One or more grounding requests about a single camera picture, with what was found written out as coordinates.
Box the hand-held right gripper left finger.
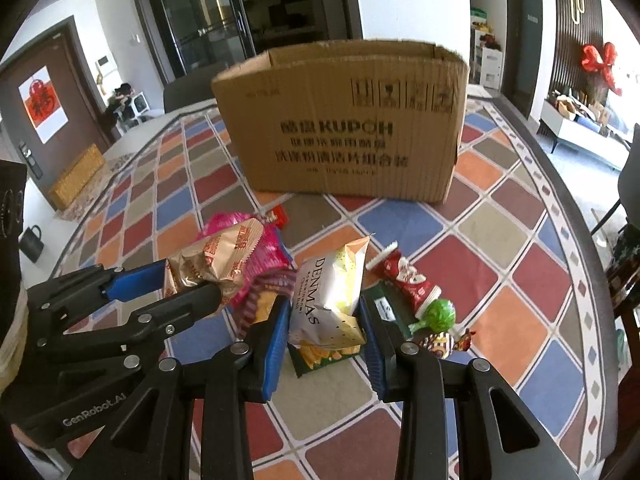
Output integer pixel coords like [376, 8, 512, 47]
[65, 295, 293, 480]

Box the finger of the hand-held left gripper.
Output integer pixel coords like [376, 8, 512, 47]
[37, 283, 223, 368]
[25, 260, 169, 333]

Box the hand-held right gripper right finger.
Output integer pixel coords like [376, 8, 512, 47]
[357, 295, 583, 480]

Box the golden snack bag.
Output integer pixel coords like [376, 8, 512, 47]
[164, 217, 265, 306]

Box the white snack bag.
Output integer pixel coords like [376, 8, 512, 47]
[287, 234, 371, 350]

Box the red snack packet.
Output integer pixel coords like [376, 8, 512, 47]
[366, 241, 442, 318]

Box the pink snack bag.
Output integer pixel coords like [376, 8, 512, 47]
[197, 212, 298, 343]

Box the brown cardboard box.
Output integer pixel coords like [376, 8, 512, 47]
[211, 39, 472, 205]

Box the green chip packet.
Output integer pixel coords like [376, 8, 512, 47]
[290, 342, 363, 378]

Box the dark green flat packet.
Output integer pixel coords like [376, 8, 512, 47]
[362, 282, 418, 323]

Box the red gold wrapped candy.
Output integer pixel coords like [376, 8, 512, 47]
[417, 329, 476, 360]

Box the green lollipop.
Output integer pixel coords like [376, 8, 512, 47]
[409, 299, 457, 336]

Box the black handbag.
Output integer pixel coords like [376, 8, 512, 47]
[19, 225, 43, 263]

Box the yellow woven box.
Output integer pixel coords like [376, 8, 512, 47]
[48, 143, 106, 209]

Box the small white side table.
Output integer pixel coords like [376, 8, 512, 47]
[107, 82, 151, 127]

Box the grey dining chair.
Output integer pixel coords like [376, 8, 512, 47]
[163, 62, 241, 113]

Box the white red door poster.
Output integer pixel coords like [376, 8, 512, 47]
[19, 66, 69, 143]

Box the brown wooden door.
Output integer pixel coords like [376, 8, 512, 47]
[0, 15, 115, 211]

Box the dark floral cloth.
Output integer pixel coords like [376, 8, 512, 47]
[607, 225, 640, 311]

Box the black glass sliding door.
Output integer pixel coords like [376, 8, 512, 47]
[127, 0, 362, 81]

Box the white low sideboard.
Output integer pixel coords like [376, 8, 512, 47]
[537, 100, 636, 161]

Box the white shelf unit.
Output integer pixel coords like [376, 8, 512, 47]
[472, 47, 502, 87]

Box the dark side chair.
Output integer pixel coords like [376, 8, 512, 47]
[590, 122, 640, 241]

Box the dark grey room door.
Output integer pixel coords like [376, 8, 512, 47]
[512, 0, 544, 116]

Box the red bow decoration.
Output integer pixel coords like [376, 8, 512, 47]
[580, 42, 623, 96]

